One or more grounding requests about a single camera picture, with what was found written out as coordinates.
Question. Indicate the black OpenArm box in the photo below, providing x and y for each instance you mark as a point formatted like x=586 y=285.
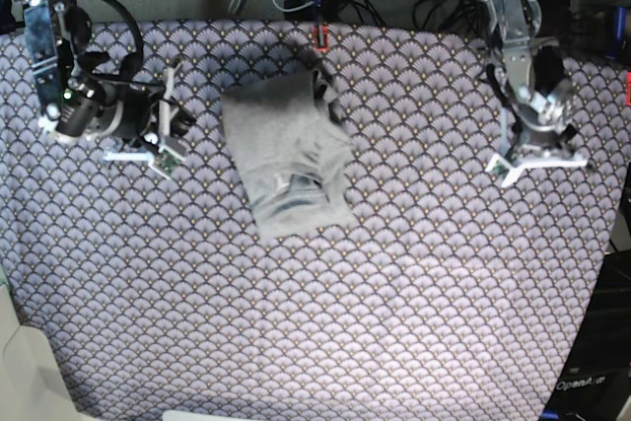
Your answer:
x=595 y=381

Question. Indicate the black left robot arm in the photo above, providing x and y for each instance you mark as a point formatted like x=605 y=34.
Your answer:
x=527 y=74

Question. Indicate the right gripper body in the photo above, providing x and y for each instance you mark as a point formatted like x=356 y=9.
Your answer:
x=126 y=114

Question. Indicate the white plastic bin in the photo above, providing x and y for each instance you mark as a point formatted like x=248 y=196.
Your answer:
x=32 y=387

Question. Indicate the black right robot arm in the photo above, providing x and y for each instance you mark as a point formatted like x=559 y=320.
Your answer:
x=75 y=100

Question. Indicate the light grey T-shirt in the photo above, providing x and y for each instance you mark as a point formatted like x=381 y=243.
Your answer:
x=289 y=152

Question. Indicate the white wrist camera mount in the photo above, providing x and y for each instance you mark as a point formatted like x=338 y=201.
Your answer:
x=156 y=148
x=508 y=170

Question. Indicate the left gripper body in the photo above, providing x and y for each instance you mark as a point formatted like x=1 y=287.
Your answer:
x=534 y=139

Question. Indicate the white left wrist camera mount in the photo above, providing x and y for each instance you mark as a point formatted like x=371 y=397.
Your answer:
x=508 y=170

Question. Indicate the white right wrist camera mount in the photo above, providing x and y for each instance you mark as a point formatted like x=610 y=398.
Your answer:
x=156 y=148

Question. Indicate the red table clamp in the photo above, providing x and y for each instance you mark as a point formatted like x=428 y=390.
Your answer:
x=321 y=37

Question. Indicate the patterned fan-print tablecloth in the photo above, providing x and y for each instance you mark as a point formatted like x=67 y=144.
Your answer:
x=451 y=298

